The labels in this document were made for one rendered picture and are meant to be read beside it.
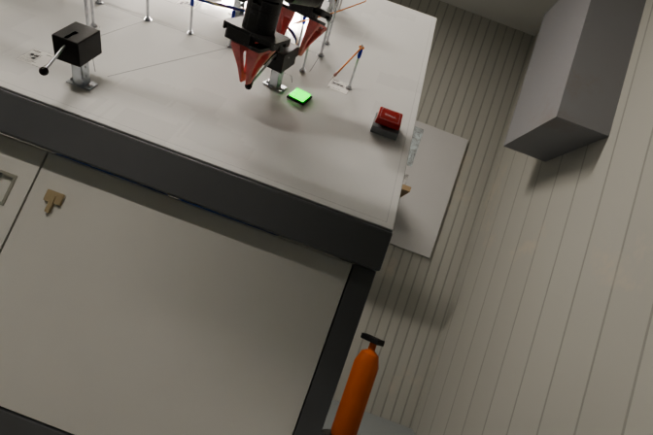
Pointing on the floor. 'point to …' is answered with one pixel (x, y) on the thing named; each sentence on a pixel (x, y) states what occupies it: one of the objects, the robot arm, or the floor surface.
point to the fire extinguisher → (357, 390)
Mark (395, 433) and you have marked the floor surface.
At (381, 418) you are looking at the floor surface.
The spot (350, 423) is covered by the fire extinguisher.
